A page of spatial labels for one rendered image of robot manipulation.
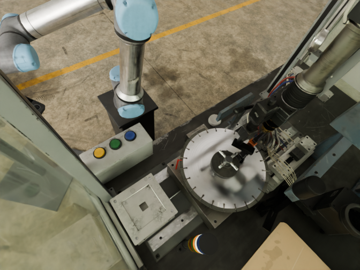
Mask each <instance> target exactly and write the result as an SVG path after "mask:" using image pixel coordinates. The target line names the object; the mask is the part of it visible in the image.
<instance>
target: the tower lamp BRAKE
mask: <svg viewBox="0 0 360 270"><path fill-rule="evenodd" d="M218 246H219V244H218V240H217V238H216V237H215V236H214V235H213V234H211V233H205V234H201V235H200V236H199V237H198V239H197V248H198V250H199V251H200V252H201V253H202V254H206V255H213V254H214V253H215V252H216V251H217V250H218Z"/></svg>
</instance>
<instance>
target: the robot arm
mask: <svg viewBox="0 0 360 270"><path fill-rule="evenodd" d="M104 9H108V10H110V11H111V10H114V31H115V34H116V35H117V36H118V37H119V65H118V66H115V67H113V68H112V69H111V70H110V72H109V75H110V79H111V83H112V87H113V90H114V105H115V107H116V108H117V109H118V112H119V114H120V116H122V117H124V118H135V117H138V116H140V115H141V114H143V113H144V111H145V108H144V107H145V106H144V105H143V95H144V91H143V88H142V87H141V79H142V73H143V64H144V54H145V45H146V42H147V41H149V40H150V38H151V35H152V33H154V32H155V30H156V28H157V26H158V22H159V14H158V9H157V6H156V3H155V0H50V1H48V2H46V3H44V4H42V5H39V6H37V7H35V8H33V9H31V10H28V11H26V12H24V13H22V14H16V13H7V14H5V15H4V16H3V18H2V20H1V23H0V29H1V30H0V69H1V70H2V71H3V72H4V73H5V74H11V73H18V72H28V71H32V70H37V69H38V68H39V67H40V61H39V57H38V55H37V53H36V51H35V49H34V48H33V47H32V46H31V45H30V42H32V41H34V40H36V39H39V38H41V37H43V36H45V35H47V34H50V33H52V32H54V31H56V30H59V29H61V28H63V27H65V26H68V25H70V24H72V23H75V22H76V21H79V20H81V19H84V18H86V17H88V16H90V15H93V14H95V13H97V12H99V11H102V10H104ZM25 97H26V98H27V99H28V100H29V102H30V103H31V104H32V105H33V106H34V107H35V108H36V109H37V110H38V112H39V113H40V114H42V113H43V112H44V111H45V105H44V104H42V103H40V102H37V101H35V100H33V99H31V98H29V97H27V96H25Z"/></svg>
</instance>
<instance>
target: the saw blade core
mask: <svg viewBox="0 0 360 270"><path fill-rule="evenodd" d="M216 130H217V131H216ZM207 132H208V133H207ZM234 132H235V131H233V130H229V129H226V132H225V129H223V128H216V129H215V128H214V129H208V130H207V131H206V130H205V131H203V132H201V133H199V134H198V135H196V136H195V137H194V138H192V140H191V141H190V142H189V144H188V145H187V147H186V149H185V152H184V158H183V168H185V169H184V173H185V177H186V179H187V178H188V179H187V181H188V183H189V185H190V187H191V188H192V189H193V188H194V187H196V188H194V189H193V191H194V192H195V193H196V194H197V195H198V196H199V197H202V196H203V195H204V196H203V197H202V199H203V200H204V201H206V202H208V203H210V204H212V201H214V202H213V204H212V205H214V206H217V205H218V203H219V207H221V208H223V204H224V208H235V207H236V208H240V207H243V206H246V205H248V204H250V203H251V202H253V201H254V200H255V199H256V198H257V197H258V196H259V195H260V193H261V191H262V190H263V187H264V185H265V180H266V169H265V164H264V161H263V158H262V156H261V154H260V152H258V149H257V148H256V146H254V148H255V150H254V153H253V154H252V155H248V156H245V157H244V158H242V156H241V155H240V152H241V151H242V150H240V149H238V148H236V147H234V146H232V145H231V144H232V142H233V140H234V139H235V138H236V139H238V138H239V137H240V136H239V134H238V132H235V134H234ZM192 141H194V142H192ZM248 141H249V140H246V141H243V142H244V143H246V144H248V145H250V143H249V142H248ZM250 146H252V145H250ZM252 147H253V146H252ZM188 149H189V150H188ZM219 150H221V151H229V152H231V153H233V154H234V153H235V152H237V155H236V157H237V159H238V161H239V171H238V173H237V174H236V175H235V176H233V177H231V178H223V177H220V176H218V175H217V174H216V173H215V172H214V171H213V169H212V167H211V159H212V157H213V155H214V154H215V153H216V152H218V151H219ZM185 158H187V159H185ZM260 161H261V162H260ZM186 168H187V169H186ZM262 170H265V171H262ZM189 177H190V178H189ZM262 180H263V181H262ZM258 188H259V189H260V190H259V189H258ZM244 201H245V202H244ZM245 203H246V204H245ZM234 204H235V205H234Z"/></svg>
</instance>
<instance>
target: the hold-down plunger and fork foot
mask: <svg viewBox="0 0 360 270"><path fill-rule="evenodd" d="M231 145H232V146H234V147H236V148H238V149H240V150H242V151H241V152H240V155H241V156H242V158H244V157H245V156H246V155H247V156H248V155H252V154H253V153H254V150H255V148H254V147H252V146H250V145H248V144H246V143H244V142H243V140H242V138H241V137H239V138H238V139H236V138H235V139H234V140H233V142H232V144H231Z"/></svg>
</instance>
